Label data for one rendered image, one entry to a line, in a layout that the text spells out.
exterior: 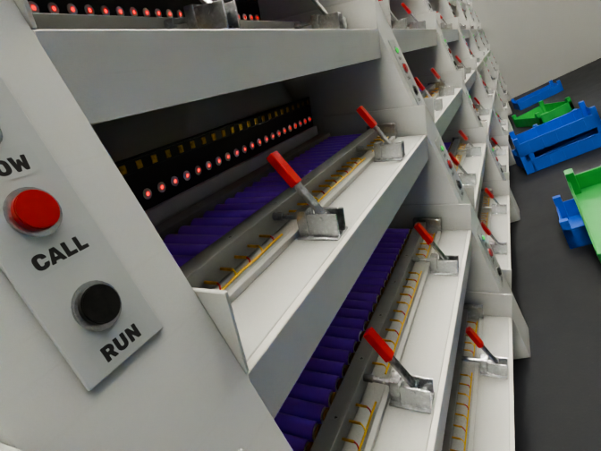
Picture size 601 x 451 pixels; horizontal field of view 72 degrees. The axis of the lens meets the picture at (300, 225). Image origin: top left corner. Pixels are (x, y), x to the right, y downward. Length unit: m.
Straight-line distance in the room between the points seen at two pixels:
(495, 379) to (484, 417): 0.08
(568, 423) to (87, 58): 0.78
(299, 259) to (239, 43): 0.18
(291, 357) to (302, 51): 0.31
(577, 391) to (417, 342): 0.40
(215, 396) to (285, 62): 0.31
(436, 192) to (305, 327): 0.54
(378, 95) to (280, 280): 0.52
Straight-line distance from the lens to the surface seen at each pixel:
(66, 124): 0.21
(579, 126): 1.98
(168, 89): 0.28
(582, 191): 1.32
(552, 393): 0.87
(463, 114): 1.46
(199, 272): 0.31
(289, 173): 0.37
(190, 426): 0.21
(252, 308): 0.29
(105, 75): 0.25
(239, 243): 0.35
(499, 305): 0.88
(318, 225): 0.36
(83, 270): 0.19
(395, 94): 0.76
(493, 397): 0.73
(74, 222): 0.19
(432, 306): 0.59
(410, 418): 0.45
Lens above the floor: 0.58
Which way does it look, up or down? 10 degrees down
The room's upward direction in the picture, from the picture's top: 29 degrees counter-clockwise
